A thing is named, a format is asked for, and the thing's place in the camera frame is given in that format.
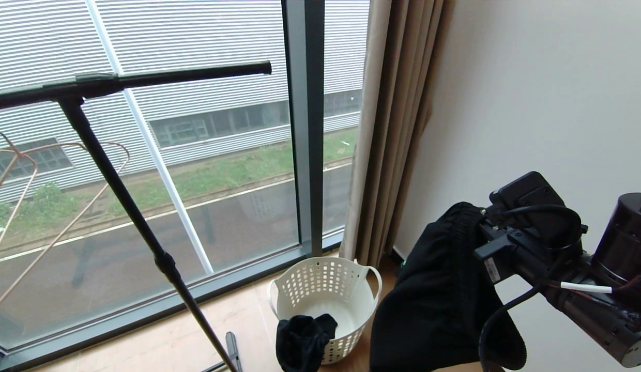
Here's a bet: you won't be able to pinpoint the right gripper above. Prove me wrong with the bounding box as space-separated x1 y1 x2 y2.
473 230 641 368

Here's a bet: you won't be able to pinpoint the black shorts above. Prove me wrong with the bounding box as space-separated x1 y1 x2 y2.
370 201 528 372

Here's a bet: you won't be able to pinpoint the window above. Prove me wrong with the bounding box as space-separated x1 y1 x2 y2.
0 0 370 370

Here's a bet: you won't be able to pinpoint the pink clothes hanger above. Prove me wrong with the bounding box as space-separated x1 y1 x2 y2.
0 142 130 315
0 128 38 261

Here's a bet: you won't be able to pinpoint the black garment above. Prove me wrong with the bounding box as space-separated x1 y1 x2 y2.
276 313 338 372

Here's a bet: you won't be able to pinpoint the black cable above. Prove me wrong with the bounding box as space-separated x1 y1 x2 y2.
478 205 585 372

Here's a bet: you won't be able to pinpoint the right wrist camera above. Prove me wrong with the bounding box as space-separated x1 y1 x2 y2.
487 172 589 254

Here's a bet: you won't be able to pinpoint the beige curtain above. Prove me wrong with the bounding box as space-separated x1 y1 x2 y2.
340 0 455 269

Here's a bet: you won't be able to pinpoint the black clothes rack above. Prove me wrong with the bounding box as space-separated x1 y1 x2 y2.
0 61 272 372

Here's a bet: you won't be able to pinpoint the white laundry basket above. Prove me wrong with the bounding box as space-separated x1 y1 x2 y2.
269 257 383 366

